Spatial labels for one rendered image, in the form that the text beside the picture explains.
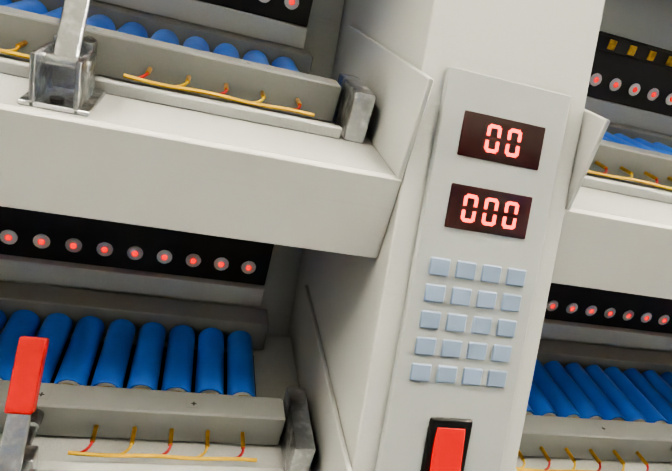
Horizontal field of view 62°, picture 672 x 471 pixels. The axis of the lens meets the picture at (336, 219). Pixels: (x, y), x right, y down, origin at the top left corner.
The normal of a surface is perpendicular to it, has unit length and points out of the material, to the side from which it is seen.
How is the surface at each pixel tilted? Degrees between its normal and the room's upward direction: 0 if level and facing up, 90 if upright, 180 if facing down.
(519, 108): 90
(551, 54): 90
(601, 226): 111
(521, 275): 90
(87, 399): 21
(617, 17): 90
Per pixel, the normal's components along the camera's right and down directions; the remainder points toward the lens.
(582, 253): 0.18, 0.44
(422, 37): -0.95, -0.15
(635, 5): 0.25, 0.09
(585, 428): 0.25, -0.89
